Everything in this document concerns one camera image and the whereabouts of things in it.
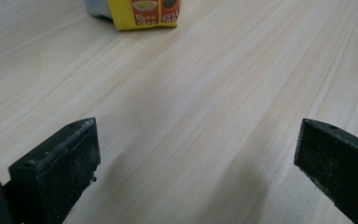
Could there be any clear plastic jug grey handle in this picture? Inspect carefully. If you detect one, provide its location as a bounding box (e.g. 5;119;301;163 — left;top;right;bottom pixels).
83;0;114;20

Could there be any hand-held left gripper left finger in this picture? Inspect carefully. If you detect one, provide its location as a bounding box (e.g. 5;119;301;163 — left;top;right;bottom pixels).
8;117;102;224

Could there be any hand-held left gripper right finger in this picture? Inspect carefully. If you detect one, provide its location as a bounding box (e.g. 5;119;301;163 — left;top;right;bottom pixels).
294;118;358;224

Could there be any yellow food packet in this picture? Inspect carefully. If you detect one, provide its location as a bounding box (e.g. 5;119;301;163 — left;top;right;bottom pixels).
106;0;181;32

